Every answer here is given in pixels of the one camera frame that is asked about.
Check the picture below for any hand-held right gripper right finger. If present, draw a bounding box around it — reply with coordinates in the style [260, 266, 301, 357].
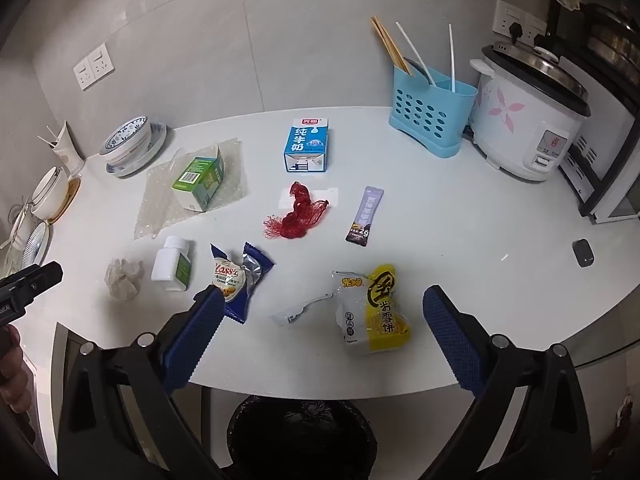
[422, 285, 593, 480]

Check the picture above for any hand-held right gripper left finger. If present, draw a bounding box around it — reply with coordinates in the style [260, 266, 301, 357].
[57, 285, 224, 480]

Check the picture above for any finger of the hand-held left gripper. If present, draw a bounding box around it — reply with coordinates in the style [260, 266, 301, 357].
[0, 261, 64, 307]

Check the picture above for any yellow rice cracker packet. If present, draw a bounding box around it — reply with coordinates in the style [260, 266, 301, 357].
[332, 264, 412, 357]

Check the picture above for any white pill bottle green label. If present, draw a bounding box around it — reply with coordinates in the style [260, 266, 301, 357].
[151, 236, 193, 292]

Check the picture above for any blue snack wrapper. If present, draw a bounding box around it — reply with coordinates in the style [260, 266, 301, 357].
[210, 242, 276, 322]

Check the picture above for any white tissue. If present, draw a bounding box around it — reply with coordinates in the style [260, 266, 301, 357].
[104, 258, 146, 302]

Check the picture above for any small white plastic wrapper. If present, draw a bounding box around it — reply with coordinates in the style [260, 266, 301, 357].
[270, 292, 335, 326]

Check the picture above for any clear bubble wrap sheet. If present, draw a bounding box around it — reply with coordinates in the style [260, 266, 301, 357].
[134, 136, 249, 241]

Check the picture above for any bin with black bag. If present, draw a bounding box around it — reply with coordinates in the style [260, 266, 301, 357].
[226, 394, 378, 480]

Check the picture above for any purple sachet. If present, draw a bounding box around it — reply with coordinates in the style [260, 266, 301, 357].
[345, 186, 385, 248]

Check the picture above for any red mesh net bag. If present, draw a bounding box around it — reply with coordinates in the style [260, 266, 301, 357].
[263, 182, 330, 241]

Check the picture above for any green medicine box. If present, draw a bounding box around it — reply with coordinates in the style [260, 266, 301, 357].
[171, 142, 226, 212]

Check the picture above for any blue white milk carton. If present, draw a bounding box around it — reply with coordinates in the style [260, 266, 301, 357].
[283, 116, 331, 173]

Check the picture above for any person's left hand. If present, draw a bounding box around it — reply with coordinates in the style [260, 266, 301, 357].
[0, 326, 27, 412]

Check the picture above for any blue striped plate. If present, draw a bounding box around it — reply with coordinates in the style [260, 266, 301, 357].
[10, 220, 52, 272]

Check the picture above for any large white bowl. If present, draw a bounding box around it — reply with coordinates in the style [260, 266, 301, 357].
[31, 166, 71, 220]

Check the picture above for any white cup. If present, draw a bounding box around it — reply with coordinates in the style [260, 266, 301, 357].
[52, 121, 86, 178]

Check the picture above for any small black object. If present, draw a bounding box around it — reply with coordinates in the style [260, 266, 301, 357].
[573, 239, 595, 267]

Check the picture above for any blue patterned bowl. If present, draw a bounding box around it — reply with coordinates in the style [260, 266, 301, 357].
[98, 114, 152, 157]

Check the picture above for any blue patterned plate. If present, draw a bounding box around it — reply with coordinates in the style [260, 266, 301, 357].
[105, 122, 168, 179]

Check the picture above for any blue utensil holder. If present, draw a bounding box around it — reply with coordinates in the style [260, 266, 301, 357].
[389, 65, 480, 158]

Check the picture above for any white flowered rice cooker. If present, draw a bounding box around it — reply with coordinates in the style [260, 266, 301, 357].
[467, 40, 592, 182]

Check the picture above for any metal spoon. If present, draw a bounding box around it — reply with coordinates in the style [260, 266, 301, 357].
[404, 57, 436, 86]

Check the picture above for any white chopstick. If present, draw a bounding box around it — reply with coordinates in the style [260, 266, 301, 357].
[396, 21, 432, 84]
[448, 24, 457, 93]

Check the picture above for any wooden chopstick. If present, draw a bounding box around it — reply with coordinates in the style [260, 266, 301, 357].
[375, 16, 412, 76]
[370, 19, 407, 74]

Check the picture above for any black metal rack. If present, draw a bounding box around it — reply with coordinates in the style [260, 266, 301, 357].
[547, 0, 640, 126]

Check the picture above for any metal pot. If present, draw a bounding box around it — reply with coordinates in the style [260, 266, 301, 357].
[585, 2, 640, 92]

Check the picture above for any white wall socket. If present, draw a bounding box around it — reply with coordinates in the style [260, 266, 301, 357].
[73, 57, 97, 91]
[90, 43, 115, 82]

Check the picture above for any white socket with switch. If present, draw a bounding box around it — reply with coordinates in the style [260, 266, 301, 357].
[494, 0, 548, 43]

